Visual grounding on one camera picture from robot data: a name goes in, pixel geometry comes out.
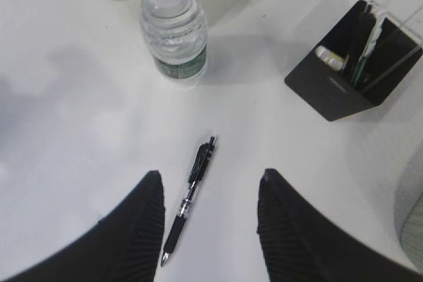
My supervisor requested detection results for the transparent plastic ruler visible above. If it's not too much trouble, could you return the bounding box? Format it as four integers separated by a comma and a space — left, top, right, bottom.
361, 46, 422, 94

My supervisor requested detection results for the black pen on ruler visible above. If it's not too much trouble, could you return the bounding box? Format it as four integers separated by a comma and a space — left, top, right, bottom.
159, 136, 216, 267

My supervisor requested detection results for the clear water bottle green label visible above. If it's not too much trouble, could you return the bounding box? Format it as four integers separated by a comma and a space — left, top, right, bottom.
140, 0, 208, 87

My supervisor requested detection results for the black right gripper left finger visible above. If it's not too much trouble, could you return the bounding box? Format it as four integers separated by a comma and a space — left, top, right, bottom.
8, 170, 165, 281

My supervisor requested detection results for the black square pen holder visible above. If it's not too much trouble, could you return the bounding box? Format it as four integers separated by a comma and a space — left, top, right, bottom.
285, 0, 422, 122

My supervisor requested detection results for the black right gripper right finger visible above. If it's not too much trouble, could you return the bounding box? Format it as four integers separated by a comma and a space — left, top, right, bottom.
257, 168, 422, 281

